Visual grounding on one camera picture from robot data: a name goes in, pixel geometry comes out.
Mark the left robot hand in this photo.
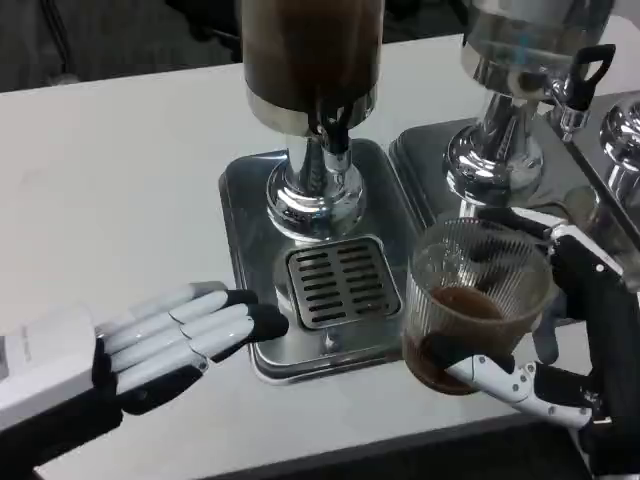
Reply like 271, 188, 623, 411
0, 280, 290, 480

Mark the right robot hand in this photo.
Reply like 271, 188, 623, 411
429, 205, 640, 480

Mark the clear ribbed glass cup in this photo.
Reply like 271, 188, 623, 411
402, 217, 559, 396

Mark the steel drip tray base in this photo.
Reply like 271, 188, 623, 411
388, 117, 640, 296
217, 138, 436, 385

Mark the slotted drip grid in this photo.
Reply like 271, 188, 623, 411
284, 236, 404, 330

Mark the chrome drink dispenser, clear tank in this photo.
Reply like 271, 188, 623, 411
444, 0, 617, 207

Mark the black loop tap lever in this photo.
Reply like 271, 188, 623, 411
567, 43, 617, 112

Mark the black tap lever, dark dispenser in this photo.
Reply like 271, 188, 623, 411
307, 92, 354, 154

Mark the drink dispenser with dark drink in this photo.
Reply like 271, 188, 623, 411
241, 0, 386, 241

